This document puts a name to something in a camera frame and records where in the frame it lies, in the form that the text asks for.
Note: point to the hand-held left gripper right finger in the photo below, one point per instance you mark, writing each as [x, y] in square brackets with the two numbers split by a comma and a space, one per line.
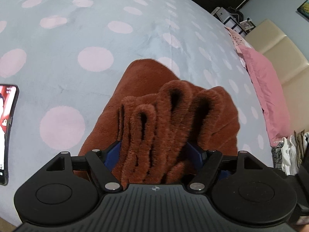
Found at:
[199, 157]

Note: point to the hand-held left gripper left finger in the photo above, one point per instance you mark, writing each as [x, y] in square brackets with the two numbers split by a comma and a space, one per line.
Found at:
[112, 156]

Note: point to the rust brown fleece garment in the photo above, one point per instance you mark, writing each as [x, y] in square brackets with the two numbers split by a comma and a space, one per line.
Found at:
[144, 89]

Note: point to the grey checked folded garment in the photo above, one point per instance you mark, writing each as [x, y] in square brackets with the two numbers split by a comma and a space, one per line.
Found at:
[277, 154]

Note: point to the white folded garment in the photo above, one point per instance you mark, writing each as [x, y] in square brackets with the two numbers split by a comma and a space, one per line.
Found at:
[288, 154]

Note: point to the plain pink pillow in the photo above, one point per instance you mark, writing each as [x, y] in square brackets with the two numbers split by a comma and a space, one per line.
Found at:
[265, 89]

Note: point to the beige folded garment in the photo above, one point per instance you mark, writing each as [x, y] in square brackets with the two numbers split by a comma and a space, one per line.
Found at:
[300, 147]

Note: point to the light grey folded garment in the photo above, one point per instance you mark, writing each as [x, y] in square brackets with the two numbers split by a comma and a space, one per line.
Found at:
[306, 140]

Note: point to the black smartphone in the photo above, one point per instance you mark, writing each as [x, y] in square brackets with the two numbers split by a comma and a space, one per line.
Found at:
[6, 125]

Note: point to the pink patterned pillow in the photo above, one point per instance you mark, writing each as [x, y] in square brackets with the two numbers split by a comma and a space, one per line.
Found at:
[235, 37]

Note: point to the beige padded headboard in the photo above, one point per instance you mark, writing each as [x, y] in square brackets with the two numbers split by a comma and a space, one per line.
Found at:
[284, 53]

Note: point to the polka dot bed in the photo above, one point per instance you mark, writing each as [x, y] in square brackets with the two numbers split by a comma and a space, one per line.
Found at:
[96, 17]

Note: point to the white nightstand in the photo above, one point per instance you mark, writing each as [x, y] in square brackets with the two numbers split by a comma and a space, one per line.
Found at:
[223, 15]

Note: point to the black bag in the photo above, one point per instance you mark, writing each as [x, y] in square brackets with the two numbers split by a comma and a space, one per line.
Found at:
[235, 13]

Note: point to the photo frame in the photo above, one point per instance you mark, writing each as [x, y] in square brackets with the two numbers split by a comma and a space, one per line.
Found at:
[246, 25]

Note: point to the framed wall painting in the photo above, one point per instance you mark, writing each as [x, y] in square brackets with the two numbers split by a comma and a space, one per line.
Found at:
[304, 9]

